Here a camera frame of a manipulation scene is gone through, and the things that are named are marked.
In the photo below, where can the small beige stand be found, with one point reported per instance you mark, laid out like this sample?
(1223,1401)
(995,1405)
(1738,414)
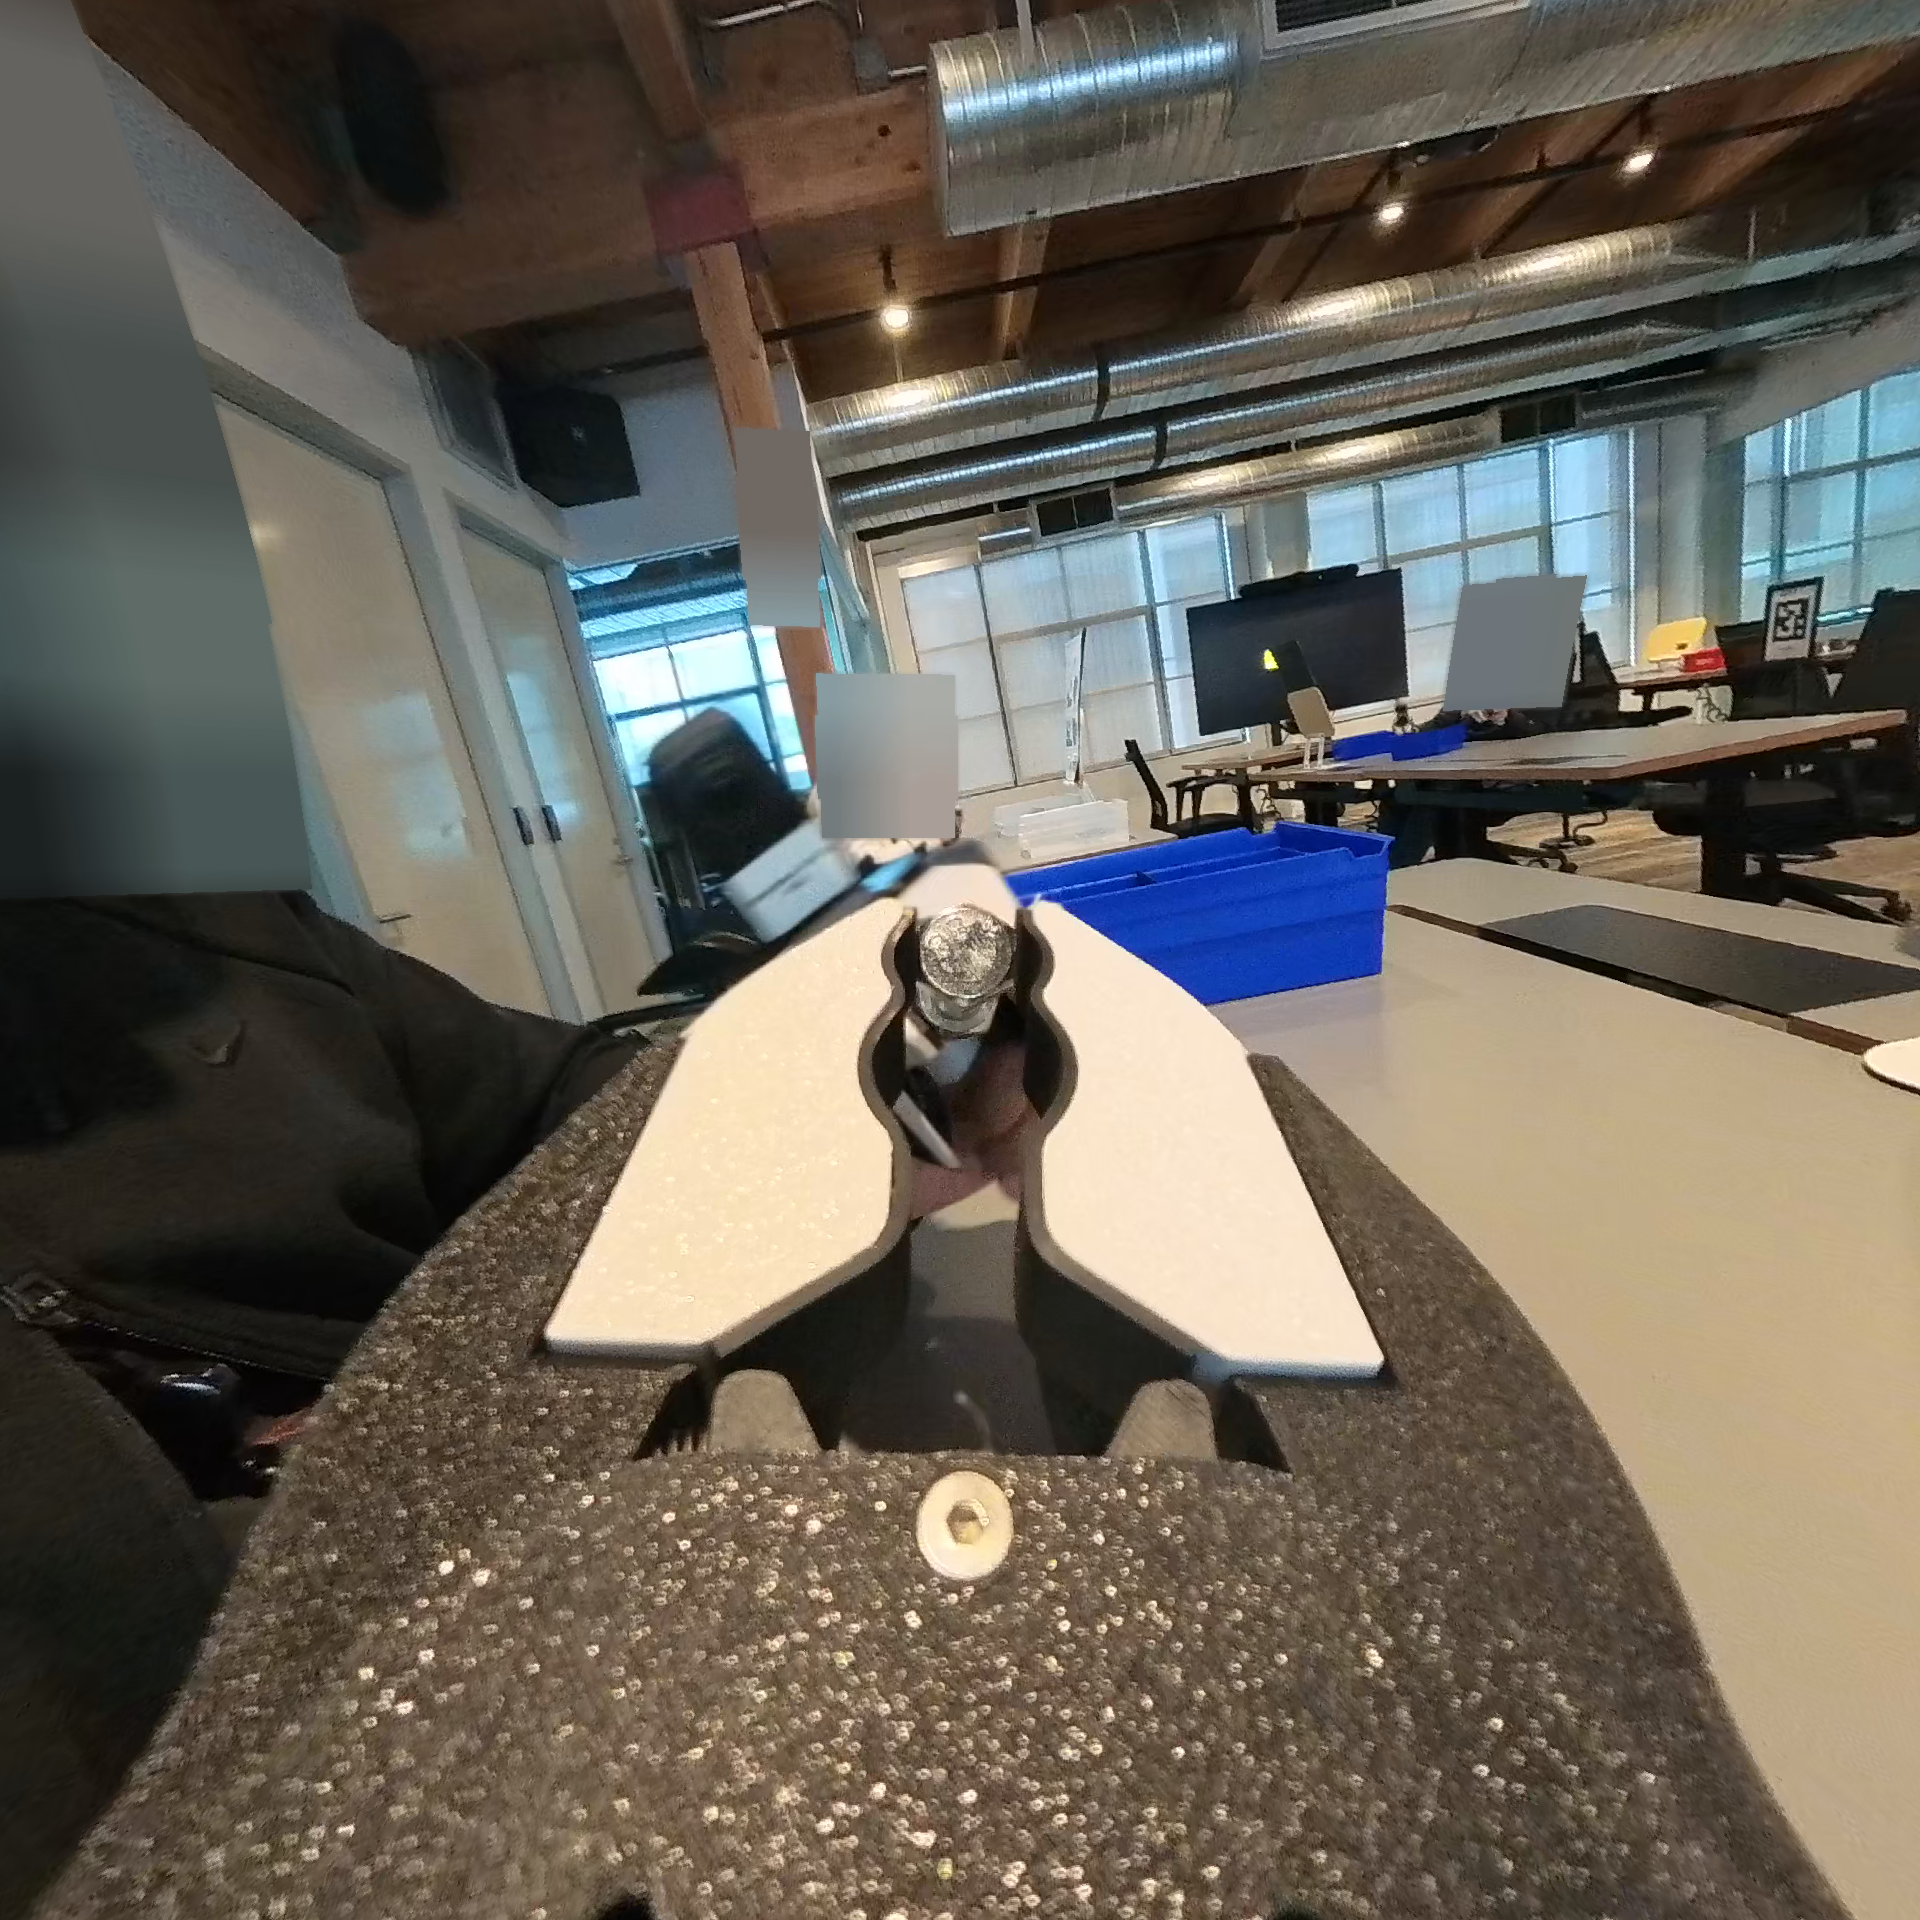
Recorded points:
(1309,712)

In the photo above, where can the wooden support post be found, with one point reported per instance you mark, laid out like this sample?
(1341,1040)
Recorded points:
(736,332)

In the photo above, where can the yellow rounded object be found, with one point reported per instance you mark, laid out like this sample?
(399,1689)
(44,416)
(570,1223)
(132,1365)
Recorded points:
(1676,637)

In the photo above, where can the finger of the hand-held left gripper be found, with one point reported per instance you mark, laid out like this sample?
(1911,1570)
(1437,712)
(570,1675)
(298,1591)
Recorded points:
(926,1128)

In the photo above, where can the long grey office table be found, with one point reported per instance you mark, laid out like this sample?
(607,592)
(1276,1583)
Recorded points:
(1577,747)

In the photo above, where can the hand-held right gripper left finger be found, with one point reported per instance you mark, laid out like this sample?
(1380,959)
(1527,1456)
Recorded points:
(751,1170)

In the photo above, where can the silver hex bolt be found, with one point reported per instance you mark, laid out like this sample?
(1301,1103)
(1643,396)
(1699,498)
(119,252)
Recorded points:
(968,953)

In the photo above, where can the black office chair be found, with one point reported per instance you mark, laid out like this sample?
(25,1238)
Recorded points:
(1876,705)
(1155,788)

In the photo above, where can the black white marker sign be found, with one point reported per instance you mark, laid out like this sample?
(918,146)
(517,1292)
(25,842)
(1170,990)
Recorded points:
(1795,619)

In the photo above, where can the person's left forearm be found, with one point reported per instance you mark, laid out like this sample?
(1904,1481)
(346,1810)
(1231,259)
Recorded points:
(495,1096)

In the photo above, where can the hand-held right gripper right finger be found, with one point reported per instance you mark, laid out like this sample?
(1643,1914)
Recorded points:
(1184,1184)

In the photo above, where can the large black screen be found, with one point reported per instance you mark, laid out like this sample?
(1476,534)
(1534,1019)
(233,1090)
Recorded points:
(1299,652)

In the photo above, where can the person's left hand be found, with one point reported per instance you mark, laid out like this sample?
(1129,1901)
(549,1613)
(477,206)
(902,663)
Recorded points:
(998,1112)

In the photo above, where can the black desk mat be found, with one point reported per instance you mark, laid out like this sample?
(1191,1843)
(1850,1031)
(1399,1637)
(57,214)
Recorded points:
(1695,960)

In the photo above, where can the black wall speaker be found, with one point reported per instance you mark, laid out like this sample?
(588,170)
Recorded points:
(570,444)

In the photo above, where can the white plastic box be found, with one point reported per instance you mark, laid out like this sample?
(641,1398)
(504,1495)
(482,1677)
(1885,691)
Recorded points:
(1058,828)

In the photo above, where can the white door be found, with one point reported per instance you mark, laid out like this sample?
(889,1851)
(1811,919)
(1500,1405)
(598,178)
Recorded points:
(556,750)
(361,705)

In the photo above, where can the white round plate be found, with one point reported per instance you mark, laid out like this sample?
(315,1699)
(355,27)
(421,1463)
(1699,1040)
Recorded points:
(1894,1065)

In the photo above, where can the long silver air duct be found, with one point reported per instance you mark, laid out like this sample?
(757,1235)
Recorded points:
(1351,316)
(1276,450)

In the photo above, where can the large silver air duct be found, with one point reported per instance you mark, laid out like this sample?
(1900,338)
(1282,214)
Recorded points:
(1080,119)

